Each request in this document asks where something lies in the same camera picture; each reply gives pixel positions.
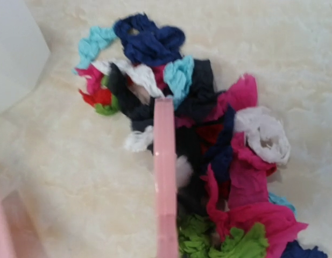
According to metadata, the pink hand brush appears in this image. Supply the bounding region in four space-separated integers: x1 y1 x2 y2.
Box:
153 98 179 258

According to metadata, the light blue paper scrap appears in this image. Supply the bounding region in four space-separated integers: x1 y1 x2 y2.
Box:
72 26 117 74

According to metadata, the pile of coloured paper scraps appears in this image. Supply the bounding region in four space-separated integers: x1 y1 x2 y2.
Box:
74 55 329 258

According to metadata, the navy paper scrap far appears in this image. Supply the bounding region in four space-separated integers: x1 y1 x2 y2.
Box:
113 13 185 67

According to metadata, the pink plastic dustpan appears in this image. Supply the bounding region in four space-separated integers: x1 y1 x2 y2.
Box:
0 191 48 258

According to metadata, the translucent white plastic bin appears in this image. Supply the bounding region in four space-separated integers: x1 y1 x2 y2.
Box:
0 0 50 113

